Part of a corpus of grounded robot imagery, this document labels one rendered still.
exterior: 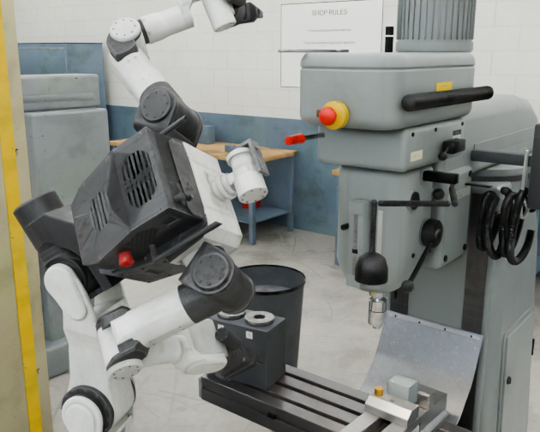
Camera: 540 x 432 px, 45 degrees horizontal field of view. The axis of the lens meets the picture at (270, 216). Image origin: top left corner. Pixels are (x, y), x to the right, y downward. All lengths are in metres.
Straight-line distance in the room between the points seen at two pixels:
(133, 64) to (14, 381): 1.84
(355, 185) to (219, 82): 6.11
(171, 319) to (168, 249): 0.14
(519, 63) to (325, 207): 2.40
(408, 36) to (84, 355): 1.14
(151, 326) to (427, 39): 0.97
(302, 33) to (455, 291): 5.12
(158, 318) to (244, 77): 6.11
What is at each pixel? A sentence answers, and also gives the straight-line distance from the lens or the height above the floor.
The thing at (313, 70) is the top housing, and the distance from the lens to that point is 1.45.
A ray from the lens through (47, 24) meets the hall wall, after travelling 10.13.
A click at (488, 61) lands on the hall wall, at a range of 5.97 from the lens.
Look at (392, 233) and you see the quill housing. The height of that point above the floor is 1.48.
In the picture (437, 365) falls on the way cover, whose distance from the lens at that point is 2.08.
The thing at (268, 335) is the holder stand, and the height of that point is 1.09.
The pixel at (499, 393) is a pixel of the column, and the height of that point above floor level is 0.87.
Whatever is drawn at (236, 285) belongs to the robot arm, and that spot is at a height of 1.43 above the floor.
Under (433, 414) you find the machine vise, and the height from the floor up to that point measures 0.96.
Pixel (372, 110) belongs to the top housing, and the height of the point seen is 1.77.
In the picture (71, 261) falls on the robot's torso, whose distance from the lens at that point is 1.61.
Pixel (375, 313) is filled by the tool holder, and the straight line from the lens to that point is 1.71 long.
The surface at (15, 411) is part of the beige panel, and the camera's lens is 3.20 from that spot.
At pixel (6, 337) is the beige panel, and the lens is 3.04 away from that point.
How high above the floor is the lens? 1.89
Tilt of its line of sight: 14 degrees down
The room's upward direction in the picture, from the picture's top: straight up
